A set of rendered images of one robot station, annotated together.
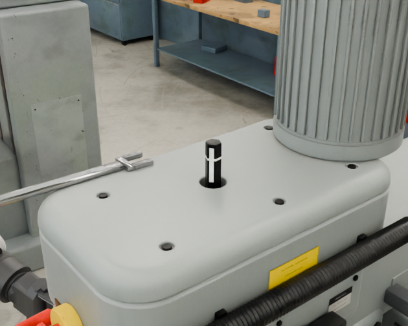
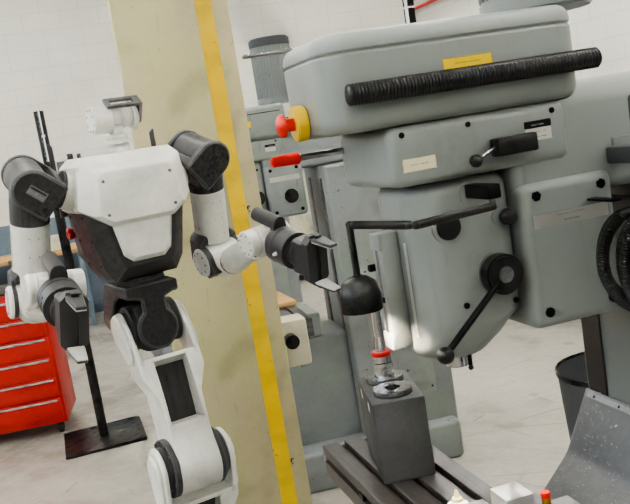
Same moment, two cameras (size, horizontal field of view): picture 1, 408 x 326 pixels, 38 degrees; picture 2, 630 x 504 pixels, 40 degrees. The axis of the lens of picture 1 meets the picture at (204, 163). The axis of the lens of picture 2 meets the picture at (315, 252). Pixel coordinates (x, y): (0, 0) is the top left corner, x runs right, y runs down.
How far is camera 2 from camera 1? 1.03 m
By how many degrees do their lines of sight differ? 28
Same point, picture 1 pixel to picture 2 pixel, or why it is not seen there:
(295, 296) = (461, 71)
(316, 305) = (508, 123)
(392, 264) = (606, 120)
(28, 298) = (303, 246)
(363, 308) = (579, 160)
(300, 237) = (468, 37)
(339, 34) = not seen: outside the picture
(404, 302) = (618, 148)
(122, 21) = not seen: hidden behind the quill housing
